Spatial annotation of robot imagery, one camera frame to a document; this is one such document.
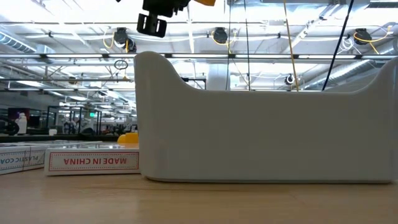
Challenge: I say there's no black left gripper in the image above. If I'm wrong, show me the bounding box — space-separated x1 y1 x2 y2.
136 0 191 38

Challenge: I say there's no white plastic bin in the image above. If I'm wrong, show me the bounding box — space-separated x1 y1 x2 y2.
133 51 398 184

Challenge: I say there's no blue-printed playing card box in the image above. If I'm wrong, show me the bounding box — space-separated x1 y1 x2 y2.
0 141 103 176

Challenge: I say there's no white building column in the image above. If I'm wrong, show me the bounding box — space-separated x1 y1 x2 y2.
206 63 231 91

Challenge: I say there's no short yellow toy brick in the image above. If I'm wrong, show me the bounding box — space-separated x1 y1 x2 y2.
117 133 139 145

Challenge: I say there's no red-printed playing card box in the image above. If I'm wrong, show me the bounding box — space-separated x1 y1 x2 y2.
44 147 141 177

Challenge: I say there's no dark monitor screen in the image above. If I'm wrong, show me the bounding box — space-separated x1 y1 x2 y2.
7 108 31 121

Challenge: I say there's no white plastic bottle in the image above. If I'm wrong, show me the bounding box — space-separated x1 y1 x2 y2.
15 112 28 135

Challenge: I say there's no black ceiling cable reel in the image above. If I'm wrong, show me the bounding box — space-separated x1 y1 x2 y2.
212 27 229 45
113 27 138 54
353 28 373 46

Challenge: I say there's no hanging wire loop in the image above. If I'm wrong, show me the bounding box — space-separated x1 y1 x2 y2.
113 59 129 71

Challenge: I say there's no yellow hanging cord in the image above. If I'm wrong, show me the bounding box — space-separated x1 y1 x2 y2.
282 0 300 92

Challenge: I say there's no black rack frame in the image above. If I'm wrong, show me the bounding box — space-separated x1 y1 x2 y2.
46 105 102 135

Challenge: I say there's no thin black tether cable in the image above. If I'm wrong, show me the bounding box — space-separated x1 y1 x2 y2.
321 0 356 91

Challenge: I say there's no black cable loop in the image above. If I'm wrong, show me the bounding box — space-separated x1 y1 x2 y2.
0 115 20 136

